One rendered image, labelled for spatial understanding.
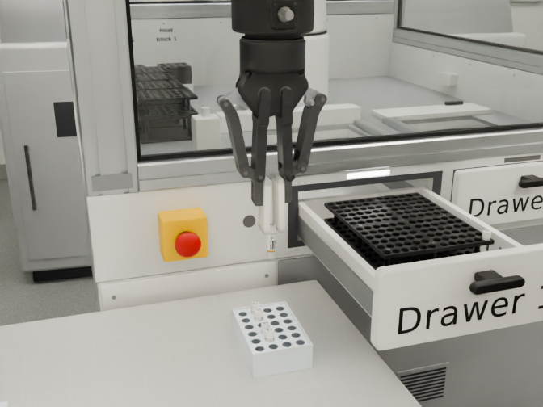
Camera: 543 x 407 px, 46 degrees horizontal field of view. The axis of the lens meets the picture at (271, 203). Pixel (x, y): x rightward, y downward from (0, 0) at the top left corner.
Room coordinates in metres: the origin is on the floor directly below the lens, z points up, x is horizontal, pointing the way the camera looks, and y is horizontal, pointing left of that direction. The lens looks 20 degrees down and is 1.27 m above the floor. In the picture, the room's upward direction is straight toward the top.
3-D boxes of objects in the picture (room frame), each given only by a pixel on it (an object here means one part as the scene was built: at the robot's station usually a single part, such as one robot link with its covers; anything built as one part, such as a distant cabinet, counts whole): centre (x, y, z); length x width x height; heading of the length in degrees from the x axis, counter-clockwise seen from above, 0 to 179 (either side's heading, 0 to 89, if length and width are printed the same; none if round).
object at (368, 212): (0.94, -0.21, 0.87); 0.22 x 0.18 x 0.06; 18
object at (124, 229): (1.52, -0.06, 0.87); 1.02 x 0.95 x 0.14; 108
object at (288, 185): (0.75, -0.03, 1.02); 0.03 x 0.01 x 0.05; 106
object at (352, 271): (0.95, -0.20, 0.86); 0.40 x 0.26 x 0.06; 18
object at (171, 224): (0.94, 0.14, 0.88); 0.07 x 0.05 x 0.07; 108
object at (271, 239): (0.75, 0.00, 0.95); 0.01 x 0.01 x 0.05
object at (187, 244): (0.90, 0.13, 0.88); 0.04 x 0.03 x 0.04; 108
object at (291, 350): (0.79, 0.00, 0.78); 0.12 x 0.08 x 0.04; 16
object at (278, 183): (0.75, -0.01, 1.00); 0.03 x 0.01 x 0.07; 16
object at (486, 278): (0.72, -0.27, 0.91); 0.07 x 0.04 x 0.01; 108
